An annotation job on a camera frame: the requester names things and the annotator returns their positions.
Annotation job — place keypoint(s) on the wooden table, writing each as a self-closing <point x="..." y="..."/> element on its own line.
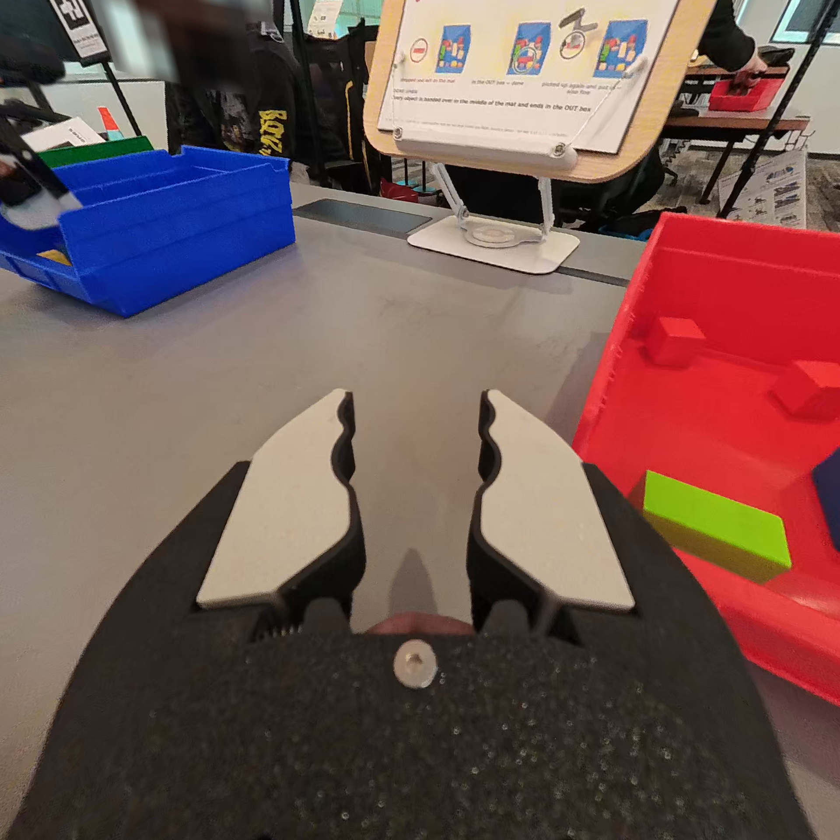
<point x="735" y="125"/>

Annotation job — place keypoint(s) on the black tripod stand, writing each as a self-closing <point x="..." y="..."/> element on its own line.
<point x="775" y="105"/>

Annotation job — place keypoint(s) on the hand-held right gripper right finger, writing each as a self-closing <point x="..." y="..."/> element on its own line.
<point x="551" y="519"/>

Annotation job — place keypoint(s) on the grey desk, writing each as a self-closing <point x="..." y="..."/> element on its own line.
<point x="197" y="355"/>

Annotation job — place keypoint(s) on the blue plastic bin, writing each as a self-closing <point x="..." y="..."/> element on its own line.
<point x="171" y="230"/>

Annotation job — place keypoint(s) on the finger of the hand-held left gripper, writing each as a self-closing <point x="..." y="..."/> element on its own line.
<point x="46" y="184"/>

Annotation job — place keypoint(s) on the instruction sheet board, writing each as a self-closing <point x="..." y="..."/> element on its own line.
<point x="525" y="79"/>

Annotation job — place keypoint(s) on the large tag board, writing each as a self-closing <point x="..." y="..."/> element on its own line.
<point x="76" y="29"/>

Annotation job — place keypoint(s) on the white floor sign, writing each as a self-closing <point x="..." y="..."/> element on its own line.
<point x="764" y="187"/>

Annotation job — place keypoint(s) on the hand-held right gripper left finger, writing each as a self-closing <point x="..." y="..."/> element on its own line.
<point x="282" y="519"/>

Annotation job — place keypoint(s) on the green plastic bin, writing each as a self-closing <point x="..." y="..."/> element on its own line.
<point x="92" y="151"/>

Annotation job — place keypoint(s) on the yellow wooden block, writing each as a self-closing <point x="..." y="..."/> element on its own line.
<point x="54" y="257"/>

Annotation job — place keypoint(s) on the red plastic bin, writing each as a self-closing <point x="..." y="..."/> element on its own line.
<point x="709" y="420"/>

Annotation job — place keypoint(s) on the green wooden block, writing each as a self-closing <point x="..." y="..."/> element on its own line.
<point x="715" y="525"/>

